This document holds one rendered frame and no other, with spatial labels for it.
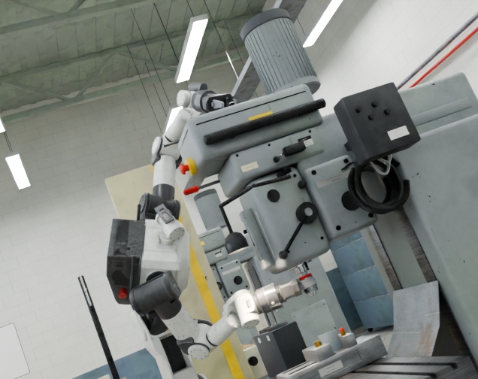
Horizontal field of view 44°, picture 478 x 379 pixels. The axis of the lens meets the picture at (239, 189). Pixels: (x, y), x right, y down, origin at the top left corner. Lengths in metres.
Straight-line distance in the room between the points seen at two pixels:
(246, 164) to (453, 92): 0.88
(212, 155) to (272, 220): 0.29
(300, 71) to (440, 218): 0.71
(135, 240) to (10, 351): 8.91
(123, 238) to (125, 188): 1.61
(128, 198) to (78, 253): 7.36
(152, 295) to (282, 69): 0.92
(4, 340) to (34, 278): 1.12
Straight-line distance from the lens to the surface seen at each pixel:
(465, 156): 2.19
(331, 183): 2.05
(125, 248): 2.18
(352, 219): 2.05
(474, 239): 2.12
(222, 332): 2.16
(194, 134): 1.97
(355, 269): 9.95
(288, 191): 2.01
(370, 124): 1.89
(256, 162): 1.99
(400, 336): 2.30
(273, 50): 2.23
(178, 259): 2.16
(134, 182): 3.83
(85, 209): 11.28
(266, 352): 2.62
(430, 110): 2.34
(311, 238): 2.00
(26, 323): 11.03
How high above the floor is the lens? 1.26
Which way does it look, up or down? 10 degrees up
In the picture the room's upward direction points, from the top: 23 degrees counter-clockwise
